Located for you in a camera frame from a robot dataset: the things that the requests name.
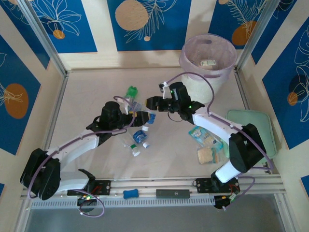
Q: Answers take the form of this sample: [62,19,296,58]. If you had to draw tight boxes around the clear bottle with blue label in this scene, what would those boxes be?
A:
[131,101,143,113]
[132,130,150,148]
[142,112,157,131]

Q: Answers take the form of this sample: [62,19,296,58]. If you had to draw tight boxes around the green plastic bottle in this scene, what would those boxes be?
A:
[124,86,140,107]

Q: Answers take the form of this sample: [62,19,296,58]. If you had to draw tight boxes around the white carton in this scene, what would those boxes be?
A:
[199,59,217,71]

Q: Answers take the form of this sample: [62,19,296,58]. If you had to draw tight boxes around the cream waste bin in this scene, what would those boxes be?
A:
[181,71,224,103]

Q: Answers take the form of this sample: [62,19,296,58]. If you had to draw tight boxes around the white bin with pink liner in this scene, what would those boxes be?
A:
[178,33,238,79]

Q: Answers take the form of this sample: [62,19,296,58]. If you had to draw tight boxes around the clear bottle with green label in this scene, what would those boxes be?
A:
[123,139,142,157]

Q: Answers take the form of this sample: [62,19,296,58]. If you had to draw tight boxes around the light blue snack packet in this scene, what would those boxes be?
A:
[188,125,224,150]

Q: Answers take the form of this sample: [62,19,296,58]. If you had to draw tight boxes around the clear cracker packet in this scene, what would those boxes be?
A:
[197,147,220,165]

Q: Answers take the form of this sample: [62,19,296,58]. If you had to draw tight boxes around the blue bone-shaped sponge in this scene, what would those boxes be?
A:
[122,189,140,199]

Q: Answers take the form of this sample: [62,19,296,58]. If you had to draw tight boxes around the black rectangular device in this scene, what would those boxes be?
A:
[155,189,190,199]

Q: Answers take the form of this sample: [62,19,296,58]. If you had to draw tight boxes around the mint green tray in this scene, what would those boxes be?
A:
[225,109,278,160]

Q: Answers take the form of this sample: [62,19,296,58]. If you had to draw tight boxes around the small circuit board with LEDs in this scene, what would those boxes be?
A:
[77,195,99,213]
[213,194,237,210]

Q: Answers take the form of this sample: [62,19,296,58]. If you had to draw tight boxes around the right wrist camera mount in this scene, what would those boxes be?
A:
[158,81,172,100]

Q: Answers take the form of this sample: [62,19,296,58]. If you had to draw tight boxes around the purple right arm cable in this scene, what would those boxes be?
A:
[165,72,275,210]

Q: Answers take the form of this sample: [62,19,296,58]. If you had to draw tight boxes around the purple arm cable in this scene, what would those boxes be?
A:
[165,72,275,210]
[28,96,136,217]

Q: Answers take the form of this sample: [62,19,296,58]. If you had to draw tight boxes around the aluminium frame rail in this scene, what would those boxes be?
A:
[20,174,288,200]

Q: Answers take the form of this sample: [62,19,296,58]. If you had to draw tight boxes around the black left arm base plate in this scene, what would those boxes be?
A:
[67,180,112,196]

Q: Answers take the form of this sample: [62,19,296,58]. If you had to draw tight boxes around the grey slotted cable duct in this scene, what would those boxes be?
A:
[30,198,215,210]

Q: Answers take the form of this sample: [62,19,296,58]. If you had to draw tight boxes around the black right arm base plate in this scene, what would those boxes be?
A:
[195,178,241,194]

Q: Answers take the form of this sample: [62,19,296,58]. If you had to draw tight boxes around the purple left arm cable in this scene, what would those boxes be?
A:
[28,96,136,217]

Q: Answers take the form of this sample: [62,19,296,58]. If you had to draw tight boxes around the aluminium frame post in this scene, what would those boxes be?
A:
[234,0,283,72]
[16,0,70,77]

